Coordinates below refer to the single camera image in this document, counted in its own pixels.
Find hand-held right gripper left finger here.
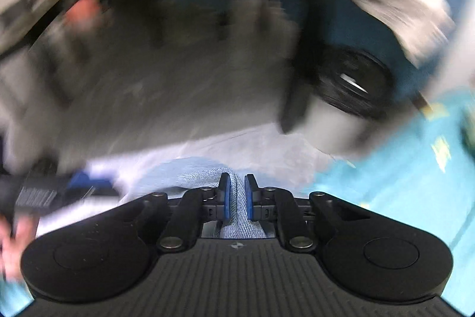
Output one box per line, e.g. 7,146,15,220
130,172,232,253

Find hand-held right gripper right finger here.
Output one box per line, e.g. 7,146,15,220
244,174,372,254

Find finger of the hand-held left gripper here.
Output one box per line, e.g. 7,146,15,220
66,171,118,199

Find light blue denim pants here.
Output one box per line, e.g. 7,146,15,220
37,127,336,239

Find person's left hand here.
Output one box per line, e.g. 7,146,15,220
0,216,39,284

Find teal printed blanket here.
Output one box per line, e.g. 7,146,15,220
313,89,475,317

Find black round wheel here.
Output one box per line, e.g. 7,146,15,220
315,45,396,122

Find dark pole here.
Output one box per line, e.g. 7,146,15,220
279,0,336,135

